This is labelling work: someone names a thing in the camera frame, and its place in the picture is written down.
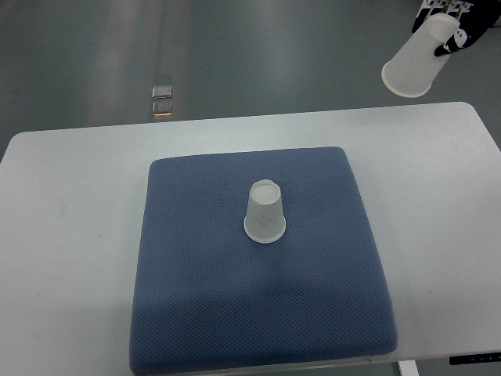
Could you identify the metal floor plate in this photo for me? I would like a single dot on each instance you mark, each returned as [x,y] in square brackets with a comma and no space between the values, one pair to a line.
[162,108]
[162,91]

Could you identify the white paper cup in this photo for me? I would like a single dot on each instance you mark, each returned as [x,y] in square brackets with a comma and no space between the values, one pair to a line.
[412,70]
[264,221]

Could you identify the upper metal floor plate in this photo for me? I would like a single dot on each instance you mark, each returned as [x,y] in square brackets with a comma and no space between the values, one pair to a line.
[162,91]

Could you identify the black table control panel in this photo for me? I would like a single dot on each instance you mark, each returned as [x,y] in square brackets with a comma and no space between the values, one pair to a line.
[492,357]

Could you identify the white paper cup on cushion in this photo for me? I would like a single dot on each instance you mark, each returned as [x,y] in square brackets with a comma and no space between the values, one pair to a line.
[264,221]

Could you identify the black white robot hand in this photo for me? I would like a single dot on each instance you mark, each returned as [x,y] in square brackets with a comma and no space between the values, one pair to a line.
[474,17]

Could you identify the lower metal floor plate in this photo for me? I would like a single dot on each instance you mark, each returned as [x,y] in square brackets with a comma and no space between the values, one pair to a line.
[162,108]

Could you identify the blue square cushion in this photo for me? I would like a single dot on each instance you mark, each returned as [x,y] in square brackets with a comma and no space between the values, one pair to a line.
[208,297]

